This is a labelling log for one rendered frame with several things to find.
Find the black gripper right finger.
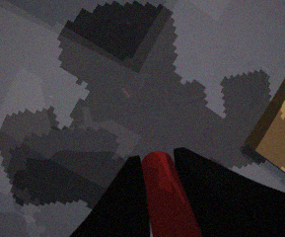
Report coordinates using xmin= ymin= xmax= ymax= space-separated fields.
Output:
xmin=174 ymin=147 xmax=285 ymax=237

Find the dark red peg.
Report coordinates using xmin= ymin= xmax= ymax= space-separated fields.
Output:
xmin=142 ymin=151 xmax=202 ymax=237

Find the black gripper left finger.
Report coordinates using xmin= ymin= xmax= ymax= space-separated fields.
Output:
xmin=70 ymin=157 xmax=150 ymax=237

